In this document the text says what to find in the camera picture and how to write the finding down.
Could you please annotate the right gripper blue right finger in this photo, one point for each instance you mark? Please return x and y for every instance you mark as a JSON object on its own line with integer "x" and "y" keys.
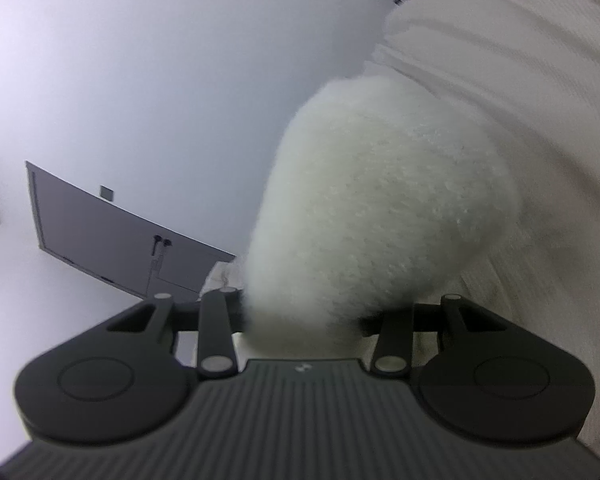
{"x": 393, "y": 352}

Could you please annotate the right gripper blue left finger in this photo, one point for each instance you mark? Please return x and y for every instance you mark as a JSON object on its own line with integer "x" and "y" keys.
{"x": 220, "y": 317}

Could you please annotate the cream blue striped sweater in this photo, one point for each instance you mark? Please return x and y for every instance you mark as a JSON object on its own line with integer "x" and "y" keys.
{"x": 379, "y": 194}

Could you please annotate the grey bedroom door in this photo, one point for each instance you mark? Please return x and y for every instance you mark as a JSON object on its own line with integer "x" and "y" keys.
{"x": 113, "y": 245}

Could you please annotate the grey bed sheet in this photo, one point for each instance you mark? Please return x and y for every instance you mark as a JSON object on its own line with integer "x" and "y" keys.
{"x": 527, "y": 72}

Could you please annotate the black door handle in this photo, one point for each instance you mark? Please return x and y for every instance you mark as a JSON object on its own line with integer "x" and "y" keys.
{"x": 160, "y": 246}

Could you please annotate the grey wall switch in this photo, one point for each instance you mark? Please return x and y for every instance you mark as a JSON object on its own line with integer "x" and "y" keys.
{"x": 106, "y": 193}

